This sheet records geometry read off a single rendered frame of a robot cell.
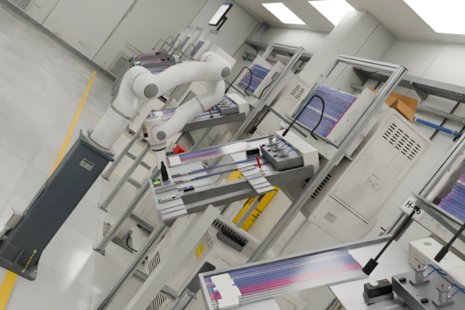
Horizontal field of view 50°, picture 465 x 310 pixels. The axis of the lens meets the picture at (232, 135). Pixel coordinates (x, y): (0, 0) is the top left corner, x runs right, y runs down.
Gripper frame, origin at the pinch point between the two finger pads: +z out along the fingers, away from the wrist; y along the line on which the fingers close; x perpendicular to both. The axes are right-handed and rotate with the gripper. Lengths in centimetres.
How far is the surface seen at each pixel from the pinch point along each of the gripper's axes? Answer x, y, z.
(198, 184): 15.9, 8.5, 5.3
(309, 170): 71, 21, 6
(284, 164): 59, 17, 2
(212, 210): 16, 49, 3
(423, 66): 281, -207, 15
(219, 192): 24.1, 21.1, 6.9
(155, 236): -10.7, 25.1, 20.4
